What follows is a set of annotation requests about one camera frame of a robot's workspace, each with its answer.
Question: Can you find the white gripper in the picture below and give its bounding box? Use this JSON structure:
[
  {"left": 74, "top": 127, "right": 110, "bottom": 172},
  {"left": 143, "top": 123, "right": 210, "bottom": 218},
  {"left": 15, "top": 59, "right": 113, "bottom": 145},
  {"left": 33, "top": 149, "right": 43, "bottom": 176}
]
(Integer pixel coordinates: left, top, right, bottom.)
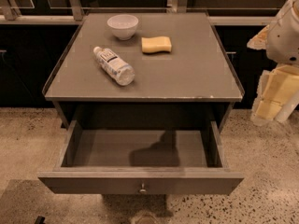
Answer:
[{"left": 247, "top": 0, "right": 299, "bottom": 126}]

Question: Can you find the clear plastic water bottle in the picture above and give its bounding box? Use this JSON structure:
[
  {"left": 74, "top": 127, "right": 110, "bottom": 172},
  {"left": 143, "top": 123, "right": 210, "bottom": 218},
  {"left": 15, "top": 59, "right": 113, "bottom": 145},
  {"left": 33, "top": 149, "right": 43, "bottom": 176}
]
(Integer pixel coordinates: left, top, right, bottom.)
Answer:
[{"left": 93, "top": 47, "right": 135, "bottom": 86}]

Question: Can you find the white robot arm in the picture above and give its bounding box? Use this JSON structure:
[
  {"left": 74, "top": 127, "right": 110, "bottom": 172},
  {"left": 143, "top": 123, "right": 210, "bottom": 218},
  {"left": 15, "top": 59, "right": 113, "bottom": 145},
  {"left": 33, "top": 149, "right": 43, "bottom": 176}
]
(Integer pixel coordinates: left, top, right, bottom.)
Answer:
[{"left": 247, "top": 0, "right": 299, "bottom": 126}]

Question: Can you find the grey cabinet with top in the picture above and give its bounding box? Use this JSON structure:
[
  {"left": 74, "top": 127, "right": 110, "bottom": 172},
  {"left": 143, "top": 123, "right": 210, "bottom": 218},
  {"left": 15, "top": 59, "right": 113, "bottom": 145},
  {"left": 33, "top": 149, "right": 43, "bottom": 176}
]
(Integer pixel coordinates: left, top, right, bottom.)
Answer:
[{"left": 43, "top": 13, "right": 244, "bottom": 125}]

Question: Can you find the metal drawer knob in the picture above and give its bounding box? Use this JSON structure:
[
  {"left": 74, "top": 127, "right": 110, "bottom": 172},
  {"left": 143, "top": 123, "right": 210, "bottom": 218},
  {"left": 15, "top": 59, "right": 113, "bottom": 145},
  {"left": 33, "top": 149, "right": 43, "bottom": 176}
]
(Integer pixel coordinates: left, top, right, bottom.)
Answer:
[{"left": 138, "top": 183, "right": 147, "bottom": 194}]

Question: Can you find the open grey top drawer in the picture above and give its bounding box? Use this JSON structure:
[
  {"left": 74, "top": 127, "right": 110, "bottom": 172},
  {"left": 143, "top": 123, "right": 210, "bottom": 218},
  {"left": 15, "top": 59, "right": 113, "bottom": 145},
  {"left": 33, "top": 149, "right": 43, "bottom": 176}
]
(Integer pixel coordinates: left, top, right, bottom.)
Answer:
[{"left": 38, "top": 120, "right": 244, "bottom": 195}]

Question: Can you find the yellow sponge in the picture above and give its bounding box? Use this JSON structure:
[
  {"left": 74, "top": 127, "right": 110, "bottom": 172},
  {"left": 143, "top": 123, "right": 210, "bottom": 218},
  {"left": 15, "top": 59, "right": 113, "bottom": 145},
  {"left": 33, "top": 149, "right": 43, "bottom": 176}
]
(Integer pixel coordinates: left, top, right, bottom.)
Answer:
[{"left": 141, "top": 36, "right": 172, "bottom": 53}]

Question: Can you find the white ceramic bowl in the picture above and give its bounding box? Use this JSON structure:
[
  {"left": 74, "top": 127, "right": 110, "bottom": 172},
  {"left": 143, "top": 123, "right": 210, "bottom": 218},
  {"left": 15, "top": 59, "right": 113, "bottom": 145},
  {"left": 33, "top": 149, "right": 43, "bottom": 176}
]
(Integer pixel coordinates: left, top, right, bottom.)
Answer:
[{"left": 107, "top": 14, "right": 139, "bottom": 40}]

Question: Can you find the metal window railing frame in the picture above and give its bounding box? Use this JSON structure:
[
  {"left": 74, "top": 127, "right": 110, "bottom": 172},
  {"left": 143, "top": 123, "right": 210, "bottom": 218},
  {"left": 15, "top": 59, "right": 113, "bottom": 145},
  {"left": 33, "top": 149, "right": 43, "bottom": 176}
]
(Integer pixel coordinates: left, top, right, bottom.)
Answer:
[{"left": 0, "top": 0, "right": 287, "bottom": 25}]

